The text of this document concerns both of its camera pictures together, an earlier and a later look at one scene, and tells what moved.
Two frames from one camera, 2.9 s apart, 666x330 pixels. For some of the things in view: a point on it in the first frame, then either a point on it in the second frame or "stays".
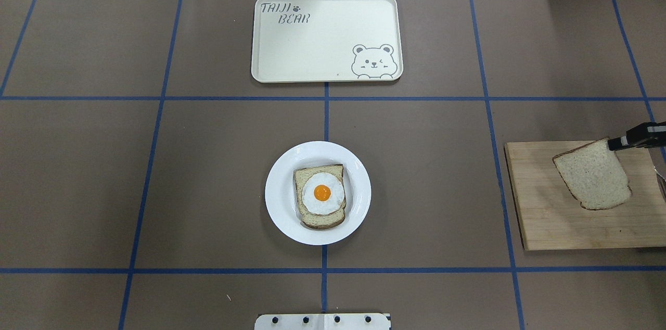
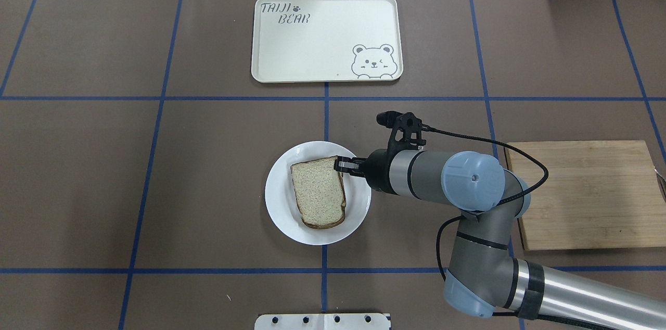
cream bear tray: x=333 y=38 stays
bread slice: x=594 y=175 -> x=320 y=192
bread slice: x=321 y=195 stays
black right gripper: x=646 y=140 -> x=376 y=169
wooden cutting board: x=551 y=217 stays
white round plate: x=318 y=192 stays
